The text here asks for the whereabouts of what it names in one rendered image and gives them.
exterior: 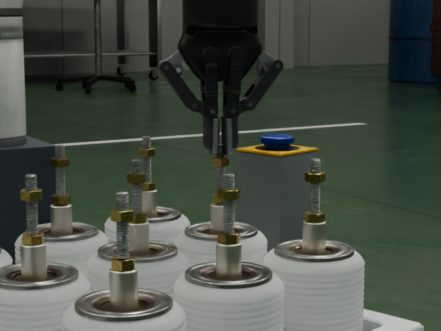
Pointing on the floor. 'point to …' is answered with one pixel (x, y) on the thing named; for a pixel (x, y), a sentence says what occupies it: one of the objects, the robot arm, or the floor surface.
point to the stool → (97, 61)
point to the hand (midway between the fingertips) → (220, 135)
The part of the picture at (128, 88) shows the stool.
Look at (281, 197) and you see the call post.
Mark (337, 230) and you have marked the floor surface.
